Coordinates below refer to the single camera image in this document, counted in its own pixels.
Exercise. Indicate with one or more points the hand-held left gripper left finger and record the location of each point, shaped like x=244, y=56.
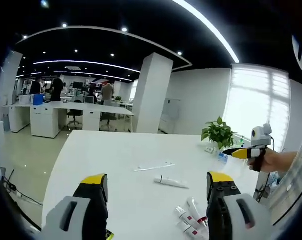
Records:
x=88, y=200

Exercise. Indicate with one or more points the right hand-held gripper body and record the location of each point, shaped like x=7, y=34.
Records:
x=259, y=136

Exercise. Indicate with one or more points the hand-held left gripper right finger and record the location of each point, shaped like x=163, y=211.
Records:
x=228, y=200

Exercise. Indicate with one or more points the white skincare tube red cap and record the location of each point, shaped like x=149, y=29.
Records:
x=194, y=208

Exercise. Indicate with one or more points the white skincare tube red label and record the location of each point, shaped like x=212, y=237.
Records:
x=190, y=228
x=185, y=217

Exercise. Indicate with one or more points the white skincare tube black band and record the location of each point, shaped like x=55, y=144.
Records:
x=170, y=182

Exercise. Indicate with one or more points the clear bottle blue label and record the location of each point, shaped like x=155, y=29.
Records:
x=222, y=157

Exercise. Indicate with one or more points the blue storage box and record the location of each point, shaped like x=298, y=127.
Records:
x=38, y=99

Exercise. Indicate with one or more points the green potted plant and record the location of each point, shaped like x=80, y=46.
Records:
x=219, y=133

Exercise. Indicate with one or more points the white window blind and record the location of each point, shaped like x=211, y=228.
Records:
x=258, y=105

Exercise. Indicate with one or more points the white power socket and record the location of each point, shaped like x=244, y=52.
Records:
x=209, y=150

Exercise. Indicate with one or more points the yellow black tag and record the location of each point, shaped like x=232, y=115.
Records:
x=108, y=233

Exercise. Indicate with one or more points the clear flat plastic strip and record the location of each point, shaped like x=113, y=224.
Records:
x=153, y=167

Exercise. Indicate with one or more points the white rolling whiteboard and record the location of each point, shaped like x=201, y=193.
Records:
x=171, y=112

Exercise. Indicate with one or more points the grey office chair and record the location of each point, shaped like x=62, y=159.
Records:
x=108, y=118

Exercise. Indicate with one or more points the black office chair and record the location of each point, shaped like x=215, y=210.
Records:
x=74, y=115

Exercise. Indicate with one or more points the long white office desk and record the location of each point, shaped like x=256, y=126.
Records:
x=65, y=107

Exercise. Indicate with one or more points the long ceiling light strip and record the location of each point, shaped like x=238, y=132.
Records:
x=210, y=27

